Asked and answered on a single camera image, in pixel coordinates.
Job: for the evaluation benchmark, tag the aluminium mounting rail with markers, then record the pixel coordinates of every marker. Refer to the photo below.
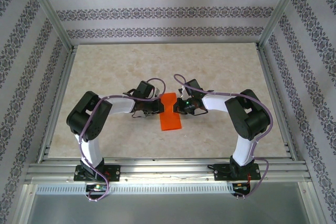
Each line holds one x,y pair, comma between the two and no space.
168,169

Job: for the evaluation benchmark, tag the aluminium table side rail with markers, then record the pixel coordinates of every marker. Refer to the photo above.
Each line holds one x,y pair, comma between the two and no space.
268,77
64,77

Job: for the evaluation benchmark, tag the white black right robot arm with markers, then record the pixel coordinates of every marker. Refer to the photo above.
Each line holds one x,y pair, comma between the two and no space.
244,150

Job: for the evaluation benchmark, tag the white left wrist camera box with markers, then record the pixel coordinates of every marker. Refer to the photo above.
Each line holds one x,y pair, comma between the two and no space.
157,91

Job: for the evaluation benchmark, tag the aluminium frame post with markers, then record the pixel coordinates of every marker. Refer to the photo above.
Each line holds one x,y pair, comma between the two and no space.
48,9
281,9

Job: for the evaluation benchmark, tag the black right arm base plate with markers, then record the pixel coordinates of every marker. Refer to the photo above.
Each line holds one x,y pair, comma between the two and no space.
223,174

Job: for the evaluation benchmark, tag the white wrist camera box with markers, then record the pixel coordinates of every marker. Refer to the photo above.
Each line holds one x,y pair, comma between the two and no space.
157,91
186,92

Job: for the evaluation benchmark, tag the small green circuit board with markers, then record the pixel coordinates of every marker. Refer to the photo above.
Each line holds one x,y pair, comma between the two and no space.
96,187
241,187

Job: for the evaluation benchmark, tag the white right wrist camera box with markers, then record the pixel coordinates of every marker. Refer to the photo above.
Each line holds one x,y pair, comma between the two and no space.
186,92

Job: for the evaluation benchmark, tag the orange paper sheet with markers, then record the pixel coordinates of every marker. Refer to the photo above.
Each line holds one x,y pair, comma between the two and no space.
170,121

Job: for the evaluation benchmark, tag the grey metal panel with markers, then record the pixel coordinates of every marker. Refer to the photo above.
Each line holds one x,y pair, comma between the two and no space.
168,208

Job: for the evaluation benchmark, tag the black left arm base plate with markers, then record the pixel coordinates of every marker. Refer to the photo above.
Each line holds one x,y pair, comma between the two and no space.
114,172

